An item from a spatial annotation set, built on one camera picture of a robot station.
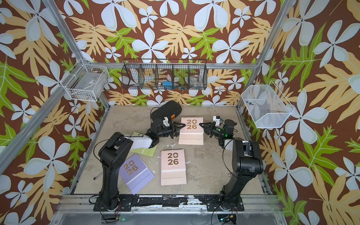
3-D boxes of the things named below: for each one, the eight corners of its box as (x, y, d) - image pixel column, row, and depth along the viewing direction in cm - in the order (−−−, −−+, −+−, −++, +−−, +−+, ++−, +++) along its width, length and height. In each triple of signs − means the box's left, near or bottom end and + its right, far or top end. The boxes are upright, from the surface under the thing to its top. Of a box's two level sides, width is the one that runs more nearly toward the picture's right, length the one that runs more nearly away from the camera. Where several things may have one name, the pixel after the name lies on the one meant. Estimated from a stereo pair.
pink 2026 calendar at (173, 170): (159, 185, 82) (158, 183, 78) (161, 152, 95) (161, 149, 92) (186, 185, 82) (186, 183, 78) (185, 152, 95) (185, 149, 92)
